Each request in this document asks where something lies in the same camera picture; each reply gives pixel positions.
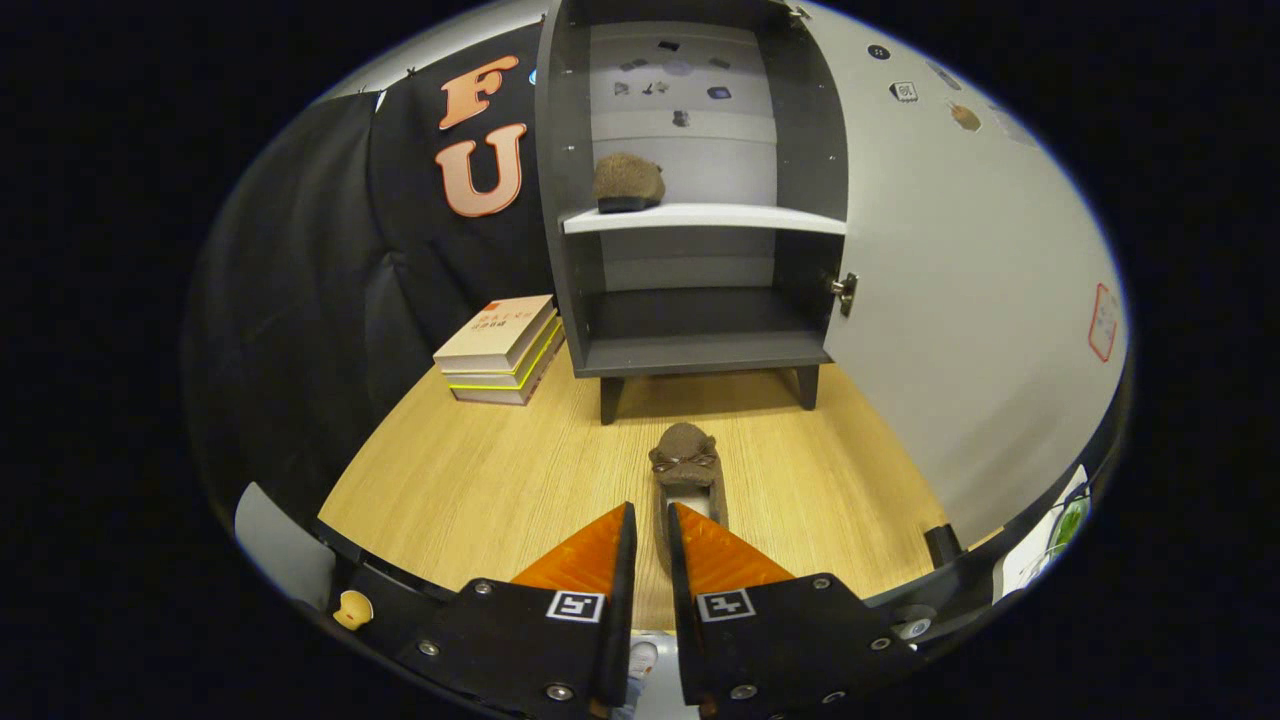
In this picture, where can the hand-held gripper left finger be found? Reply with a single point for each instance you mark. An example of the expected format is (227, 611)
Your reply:
(620, 620)

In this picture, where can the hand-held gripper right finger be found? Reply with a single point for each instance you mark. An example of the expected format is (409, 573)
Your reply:
(685, 630)

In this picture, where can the brown fuzzy shoe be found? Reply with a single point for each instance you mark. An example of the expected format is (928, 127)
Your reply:
(628, 183)
(688, 470)

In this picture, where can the dark grey shoe cabinet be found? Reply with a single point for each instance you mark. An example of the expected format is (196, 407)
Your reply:
(700, 350)

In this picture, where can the white shoe cabinet door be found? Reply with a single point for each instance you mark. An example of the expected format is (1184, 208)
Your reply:
(950, 300)

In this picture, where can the white cabinet shelf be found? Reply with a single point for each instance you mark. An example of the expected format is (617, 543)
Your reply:
(700, 217)

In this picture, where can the grey round cap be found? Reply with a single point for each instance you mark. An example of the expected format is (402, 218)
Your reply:
(912, 625)

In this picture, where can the grey book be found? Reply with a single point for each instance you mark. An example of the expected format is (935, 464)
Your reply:
(500, 395)

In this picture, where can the book with yellow edge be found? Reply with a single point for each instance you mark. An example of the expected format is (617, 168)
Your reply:
(505, 378)

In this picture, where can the beige book with red corner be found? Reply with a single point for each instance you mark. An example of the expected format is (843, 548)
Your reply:
(500, 330)

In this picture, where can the grey plastic panel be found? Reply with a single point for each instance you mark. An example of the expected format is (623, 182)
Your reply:
(285, 545)

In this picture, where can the white paper sheet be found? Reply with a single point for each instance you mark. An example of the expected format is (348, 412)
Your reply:
(1040, 550)

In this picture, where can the green round object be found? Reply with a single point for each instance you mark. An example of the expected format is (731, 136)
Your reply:
(1070, 520)

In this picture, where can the black backdrop cloth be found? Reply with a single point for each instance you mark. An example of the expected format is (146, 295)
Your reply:
(300, 300)

